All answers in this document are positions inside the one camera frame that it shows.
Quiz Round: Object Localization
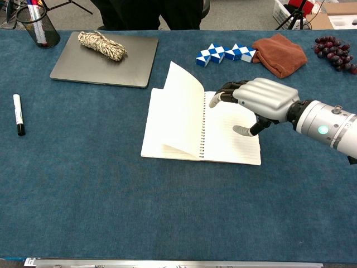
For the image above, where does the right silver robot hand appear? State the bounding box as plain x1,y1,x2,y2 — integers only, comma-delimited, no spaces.
209,77,301,137

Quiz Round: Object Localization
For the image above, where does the yellow spiral notebook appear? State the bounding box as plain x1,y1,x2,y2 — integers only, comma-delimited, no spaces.
140,60,262,166

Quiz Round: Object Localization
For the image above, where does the orange folded towel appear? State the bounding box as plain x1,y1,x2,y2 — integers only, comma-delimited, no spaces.
251,33,308,80

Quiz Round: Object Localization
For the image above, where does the blue white snake puzzle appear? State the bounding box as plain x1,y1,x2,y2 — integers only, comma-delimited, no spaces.
195,42,257,68

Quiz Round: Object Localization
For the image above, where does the dark red grape bunch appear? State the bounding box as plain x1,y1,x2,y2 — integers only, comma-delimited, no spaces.
311,35,357,75

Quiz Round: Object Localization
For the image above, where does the white plastic crate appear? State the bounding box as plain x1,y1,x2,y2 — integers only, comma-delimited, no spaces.
272,0,307,30

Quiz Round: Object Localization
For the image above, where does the brown cardboard box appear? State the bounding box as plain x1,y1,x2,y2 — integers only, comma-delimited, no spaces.
305,2,357,30

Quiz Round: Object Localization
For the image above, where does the person in black trousers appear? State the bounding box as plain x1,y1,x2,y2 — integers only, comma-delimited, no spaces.
90,0,204,31

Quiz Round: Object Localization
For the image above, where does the grey closed laptop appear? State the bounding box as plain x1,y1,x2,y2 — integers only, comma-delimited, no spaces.
49,31,160,89

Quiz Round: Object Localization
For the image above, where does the blue table cloth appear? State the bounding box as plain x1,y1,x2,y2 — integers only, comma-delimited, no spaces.
0,28,357,264

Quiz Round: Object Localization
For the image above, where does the black tripod leg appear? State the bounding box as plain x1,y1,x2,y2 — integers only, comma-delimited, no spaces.
38,0,94,15

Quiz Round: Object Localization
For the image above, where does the black mesh pen holder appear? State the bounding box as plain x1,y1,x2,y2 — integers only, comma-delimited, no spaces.
16,3,61,49

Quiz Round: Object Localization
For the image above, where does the white marker in holder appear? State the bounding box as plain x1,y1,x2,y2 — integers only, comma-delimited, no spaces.
26,4,48,47

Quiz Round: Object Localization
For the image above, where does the white black marker pen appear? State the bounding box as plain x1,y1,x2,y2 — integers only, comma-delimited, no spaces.
12,93,26,137

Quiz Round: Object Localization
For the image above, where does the black camera tripod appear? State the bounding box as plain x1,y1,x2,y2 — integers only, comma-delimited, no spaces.
275,0,311,31

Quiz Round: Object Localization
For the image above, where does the beige braided rope bundle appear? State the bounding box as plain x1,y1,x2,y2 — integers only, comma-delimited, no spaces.
77,30,128,63

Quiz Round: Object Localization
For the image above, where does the silver metal table rail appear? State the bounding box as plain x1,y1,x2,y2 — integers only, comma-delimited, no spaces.
23,257,324,268

